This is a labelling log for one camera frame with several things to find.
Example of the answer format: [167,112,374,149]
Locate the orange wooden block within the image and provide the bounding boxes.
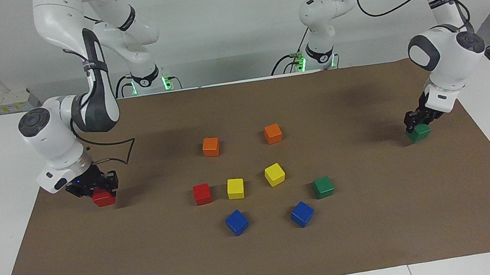
[201,136,221,159]
[263,123,284,145]

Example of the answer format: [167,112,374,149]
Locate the green wooden block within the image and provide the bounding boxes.
[406,122,433,144]
[312,175,336,200]

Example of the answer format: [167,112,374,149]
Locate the black arm base cable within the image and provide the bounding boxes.
[265,24,340,77]
[112,68,182,99]

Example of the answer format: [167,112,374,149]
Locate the black right arm base cable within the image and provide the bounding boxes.
[112,68,182,99]

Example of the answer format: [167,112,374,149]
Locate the black left arm base cable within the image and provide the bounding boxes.
[265,24,340,77]

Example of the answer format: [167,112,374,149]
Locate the blue wooden block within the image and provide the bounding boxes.
[289,200,317,229]
[224,208,251,238]

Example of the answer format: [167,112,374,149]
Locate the red wooden block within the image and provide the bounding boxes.
[91,185,117,208]
[192,182,214,206]

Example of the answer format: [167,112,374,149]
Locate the brown paper table mat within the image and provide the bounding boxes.
[0,47,490,275]

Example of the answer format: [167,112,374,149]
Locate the white power strip box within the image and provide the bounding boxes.
[0,86,41,115]

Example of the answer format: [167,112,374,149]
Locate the yellow wooden block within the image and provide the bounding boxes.
[263,162,287,188]
[225,177,246,201]

